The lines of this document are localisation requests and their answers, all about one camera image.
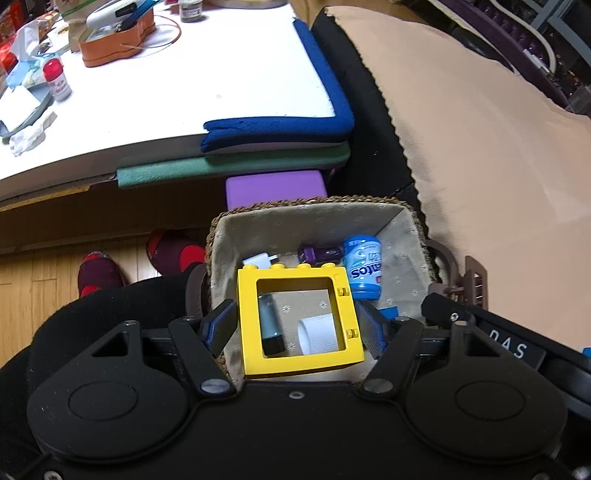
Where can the white handheld device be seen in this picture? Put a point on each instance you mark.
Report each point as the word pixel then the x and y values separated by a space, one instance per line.
pixel 111 14

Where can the white table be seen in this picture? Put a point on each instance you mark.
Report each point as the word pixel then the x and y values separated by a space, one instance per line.
pixel 184 92

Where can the yellow toy window frame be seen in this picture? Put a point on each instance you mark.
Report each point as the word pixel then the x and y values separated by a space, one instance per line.
pixel 247 323

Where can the green pad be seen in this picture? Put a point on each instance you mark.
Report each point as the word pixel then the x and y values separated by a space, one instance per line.
pixel 231 166

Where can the small blue toy piece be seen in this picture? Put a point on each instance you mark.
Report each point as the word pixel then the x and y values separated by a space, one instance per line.
pixel 390 312

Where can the orange tray with tools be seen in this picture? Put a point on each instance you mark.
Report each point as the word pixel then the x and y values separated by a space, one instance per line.
pixel 115 46

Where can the purple box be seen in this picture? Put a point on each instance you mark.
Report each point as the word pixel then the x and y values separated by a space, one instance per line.
pixel 277 189

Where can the red black slipper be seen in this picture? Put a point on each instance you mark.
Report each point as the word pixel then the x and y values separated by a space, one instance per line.
pixel 173 251
pixel 99 274

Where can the blue candy bottle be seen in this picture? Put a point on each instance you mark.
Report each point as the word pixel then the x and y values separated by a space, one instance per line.
pixel 364 267

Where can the white ribbed cap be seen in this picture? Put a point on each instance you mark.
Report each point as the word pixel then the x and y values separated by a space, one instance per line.
pixel 318 334

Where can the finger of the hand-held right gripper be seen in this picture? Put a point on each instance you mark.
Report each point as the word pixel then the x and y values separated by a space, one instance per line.
pixel 445 308

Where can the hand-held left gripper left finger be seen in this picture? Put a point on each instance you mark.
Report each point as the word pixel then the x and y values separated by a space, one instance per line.
pixel 217 327

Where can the woven basket with cloth liner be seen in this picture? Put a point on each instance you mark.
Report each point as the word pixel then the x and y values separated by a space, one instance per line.
pixel 323 221

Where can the person's black pants leg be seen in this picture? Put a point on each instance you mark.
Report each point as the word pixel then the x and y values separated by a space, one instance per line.
pixel 92 309

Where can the white tissue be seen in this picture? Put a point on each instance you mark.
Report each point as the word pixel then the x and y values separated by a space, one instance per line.
pixel 30 136

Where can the small dark jar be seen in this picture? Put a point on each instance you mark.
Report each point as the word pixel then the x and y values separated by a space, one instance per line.
pixel 190 11

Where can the purple toy car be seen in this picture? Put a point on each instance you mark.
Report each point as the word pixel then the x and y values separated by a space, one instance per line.
pixel 321 254

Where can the red capped bottle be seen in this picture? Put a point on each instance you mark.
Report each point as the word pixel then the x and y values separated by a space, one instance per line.
pixel 57 81

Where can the beige blanket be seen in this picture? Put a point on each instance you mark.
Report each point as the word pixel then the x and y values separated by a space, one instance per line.
pixel 485 161

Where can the blue pad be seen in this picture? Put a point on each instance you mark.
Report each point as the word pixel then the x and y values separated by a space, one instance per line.
pixel 323 92

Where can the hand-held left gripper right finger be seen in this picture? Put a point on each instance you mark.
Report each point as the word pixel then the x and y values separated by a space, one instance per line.
pixel 374 332

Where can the brown hair clip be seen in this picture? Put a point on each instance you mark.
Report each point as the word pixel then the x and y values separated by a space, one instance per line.
pixel 473 277

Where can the silver black tube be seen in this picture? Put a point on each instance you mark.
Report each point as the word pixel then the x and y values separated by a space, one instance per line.
pixel 272 327

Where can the white plug adapter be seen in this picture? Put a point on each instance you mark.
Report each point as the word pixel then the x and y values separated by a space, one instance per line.
pixel 258 261

